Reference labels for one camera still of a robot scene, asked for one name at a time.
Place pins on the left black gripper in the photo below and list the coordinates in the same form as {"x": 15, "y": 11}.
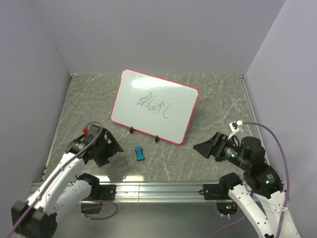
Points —
{"x": 112, "y": 148}

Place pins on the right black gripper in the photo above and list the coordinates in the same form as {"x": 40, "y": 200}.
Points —
{"x": 220, "y": 140}

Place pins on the blue whiteboard eraser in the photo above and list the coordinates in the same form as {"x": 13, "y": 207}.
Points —
{"x": 139, "y": 153}

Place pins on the pink framed whiteboard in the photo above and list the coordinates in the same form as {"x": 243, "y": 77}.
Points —
{"x": 154, "y": 106}

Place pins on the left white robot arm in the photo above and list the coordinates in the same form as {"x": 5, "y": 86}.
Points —
{"x": 39, "y": 215}

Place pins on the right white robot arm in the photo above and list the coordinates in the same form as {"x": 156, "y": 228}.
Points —
{"x": 260, "y": 193}

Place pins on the left wrist camera red cap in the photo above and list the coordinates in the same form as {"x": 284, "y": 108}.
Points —
{"x": 91, "y": 130}

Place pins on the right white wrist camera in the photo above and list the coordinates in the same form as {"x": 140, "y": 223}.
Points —
{"x": 235, "y": 126}

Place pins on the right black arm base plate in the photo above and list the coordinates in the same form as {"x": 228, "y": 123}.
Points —
{"x": 213, "y": 192}

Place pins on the aluminium front rail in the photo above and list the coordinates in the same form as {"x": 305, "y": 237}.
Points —
{"x": 126, "y": 192}

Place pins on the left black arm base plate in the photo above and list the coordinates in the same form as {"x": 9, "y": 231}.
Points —
{"x": 105, "y": 192}

